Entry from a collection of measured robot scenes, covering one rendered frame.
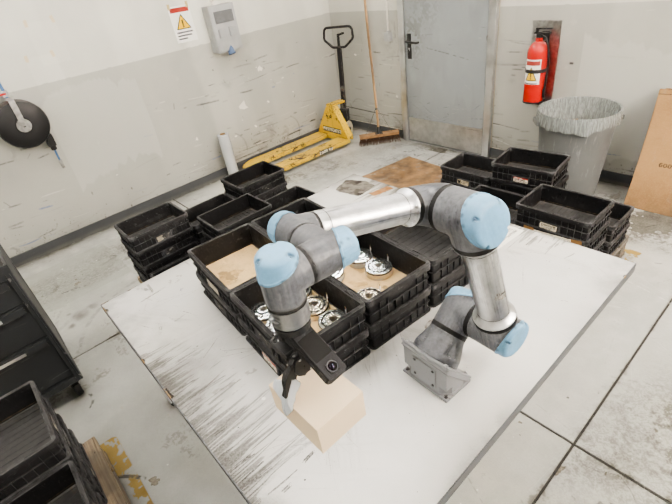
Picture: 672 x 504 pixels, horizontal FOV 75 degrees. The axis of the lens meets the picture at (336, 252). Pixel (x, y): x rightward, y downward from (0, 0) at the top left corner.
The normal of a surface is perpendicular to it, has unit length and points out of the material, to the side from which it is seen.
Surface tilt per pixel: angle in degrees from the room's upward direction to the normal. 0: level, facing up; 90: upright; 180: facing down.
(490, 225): 78
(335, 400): 0
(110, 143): 90
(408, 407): 0
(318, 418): 0
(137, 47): 90
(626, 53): 90
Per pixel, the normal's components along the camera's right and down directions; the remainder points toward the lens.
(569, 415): -0.14, -0.82
